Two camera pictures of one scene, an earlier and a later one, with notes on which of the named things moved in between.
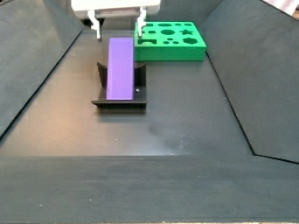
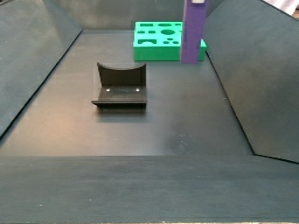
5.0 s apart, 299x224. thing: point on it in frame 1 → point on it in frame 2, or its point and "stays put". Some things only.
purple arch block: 121,69 → 194,20
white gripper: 85,8 → 198,1
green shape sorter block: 170,41 stays put
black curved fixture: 135,104 stays put
